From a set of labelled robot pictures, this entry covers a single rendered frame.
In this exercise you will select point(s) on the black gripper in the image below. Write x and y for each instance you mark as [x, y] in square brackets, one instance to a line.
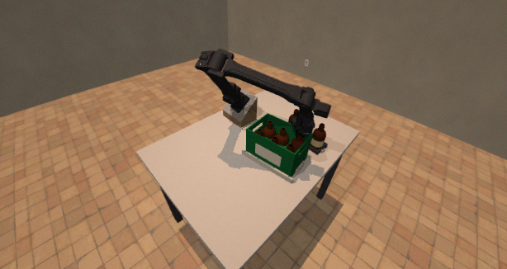
[298, 127]

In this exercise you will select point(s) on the green plastic crate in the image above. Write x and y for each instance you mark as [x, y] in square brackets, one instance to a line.
[275, 155]

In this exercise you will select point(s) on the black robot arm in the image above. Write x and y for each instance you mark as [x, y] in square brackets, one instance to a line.
[212, 62]

